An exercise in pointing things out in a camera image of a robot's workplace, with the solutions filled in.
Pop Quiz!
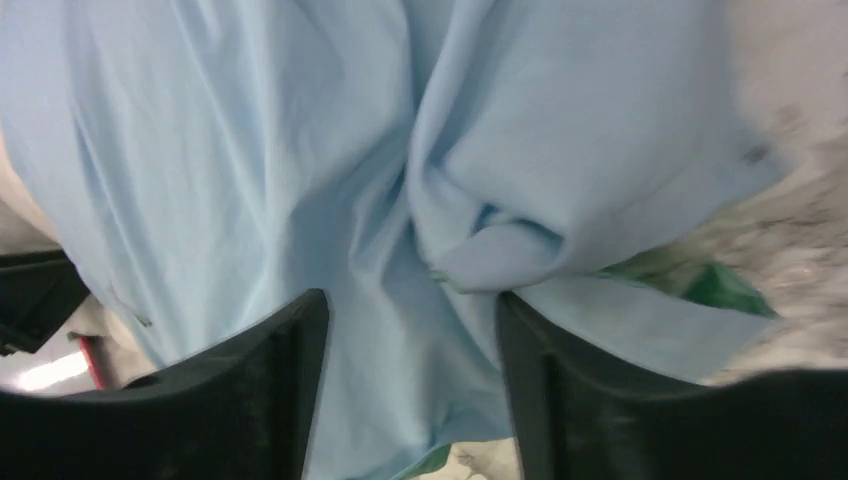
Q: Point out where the white pillow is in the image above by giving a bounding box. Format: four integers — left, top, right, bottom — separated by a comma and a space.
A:
1, 147, 156, 394

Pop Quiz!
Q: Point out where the pink framed whiteboard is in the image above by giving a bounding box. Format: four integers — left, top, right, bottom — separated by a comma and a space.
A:
77, 336, 111, 390

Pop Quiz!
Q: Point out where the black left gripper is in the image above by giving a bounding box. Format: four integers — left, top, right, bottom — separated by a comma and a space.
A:
1, 250, 330, 479

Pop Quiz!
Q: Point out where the light blue pillowcase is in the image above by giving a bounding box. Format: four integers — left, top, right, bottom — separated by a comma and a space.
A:
1, 1, 782, 479

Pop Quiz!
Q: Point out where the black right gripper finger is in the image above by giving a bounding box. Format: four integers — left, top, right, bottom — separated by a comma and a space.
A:
497, 293, 847, 480

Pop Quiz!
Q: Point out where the green patterned cloth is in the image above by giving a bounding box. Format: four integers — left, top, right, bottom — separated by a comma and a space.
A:
404, 248, 778, 479

